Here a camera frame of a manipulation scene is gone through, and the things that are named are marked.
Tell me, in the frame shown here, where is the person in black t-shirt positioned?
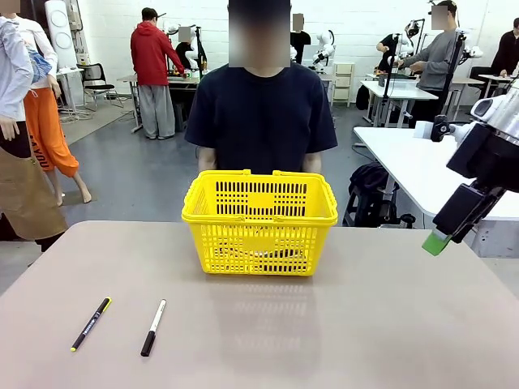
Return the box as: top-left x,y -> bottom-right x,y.
290,13 -> 312,66

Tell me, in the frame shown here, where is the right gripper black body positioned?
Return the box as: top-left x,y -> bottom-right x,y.
445,123 -> 519,192

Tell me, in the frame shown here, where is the white standing air conditioner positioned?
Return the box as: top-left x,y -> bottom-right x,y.
44,0 -> 79,71

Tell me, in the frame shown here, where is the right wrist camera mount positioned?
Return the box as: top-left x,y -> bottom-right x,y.
413,114 -> 475,143

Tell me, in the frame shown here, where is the yellow plastic shopping basket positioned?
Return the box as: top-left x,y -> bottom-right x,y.
181,169 -> 339,277

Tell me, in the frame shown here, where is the black camera stand pole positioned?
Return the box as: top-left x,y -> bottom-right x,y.
441,28 -> 466,122

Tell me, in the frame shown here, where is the white pen with black cap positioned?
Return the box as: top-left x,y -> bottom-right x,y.
139,298 -> 168,358

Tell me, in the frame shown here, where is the white humanoid robot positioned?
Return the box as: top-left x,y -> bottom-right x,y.
312,28 -> 337,75

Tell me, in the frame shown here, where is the man in red hoodie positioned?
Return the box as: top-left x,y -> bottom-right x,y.
130,6 -> 186,141

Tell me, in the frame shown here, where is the white drawer cabinet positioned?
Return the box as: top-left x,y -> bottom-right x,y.
332,62 -> 357,108

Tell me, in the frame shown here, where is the black office chair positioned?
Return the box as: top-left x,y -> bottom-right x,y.
76,62 -> 123,111

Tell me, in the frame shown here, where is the grey work table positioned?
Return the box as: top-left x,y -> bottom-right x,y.
117,72 -> 204,135

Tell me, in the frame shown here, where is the person left forearm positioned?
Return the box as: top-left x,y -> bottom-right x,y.
302,152 -> 323,173

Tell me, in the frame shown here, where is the mannequin with brown apron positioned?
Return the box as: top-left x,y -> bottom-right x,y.
0,0 -> 69,253

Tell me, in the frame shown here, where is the small white table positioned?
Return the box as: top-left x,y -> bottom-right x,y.
359,79 -> 440,127

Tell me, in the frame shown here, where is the person right forearm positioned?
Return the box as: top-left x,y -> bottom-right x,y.
197,146 -> 218,172

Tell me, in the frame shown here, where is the bending person in black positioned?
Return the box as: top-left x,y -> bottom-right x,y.
375,32 -> 407,73

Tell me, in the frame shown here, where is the seated person in black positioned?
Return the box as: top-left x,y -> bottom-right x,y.
174,26 -> 208,73

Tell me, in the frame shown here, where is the person in navy t-shirt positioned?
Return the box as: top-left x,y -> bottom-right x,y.
184,0 -> 338,173

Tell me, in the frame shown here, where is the person in dark jacket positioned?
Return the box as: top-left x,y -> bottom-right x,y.
490,18 -> 519,79

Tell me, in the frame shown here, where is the man in grey sweater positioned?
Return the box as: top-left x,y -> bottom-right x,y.
397,0 -> 461,92

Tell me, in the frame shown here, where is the black backpack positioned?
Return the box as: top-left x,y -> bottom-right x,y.
342,161 -> 401,229

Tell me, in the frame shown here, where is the black yellow marker pen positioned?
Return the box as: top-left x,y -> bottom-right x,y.
70,297 -> 113,353

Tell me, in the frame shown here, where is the large white table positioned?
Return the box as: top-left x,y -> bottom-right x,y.
353,125 -> 519,228

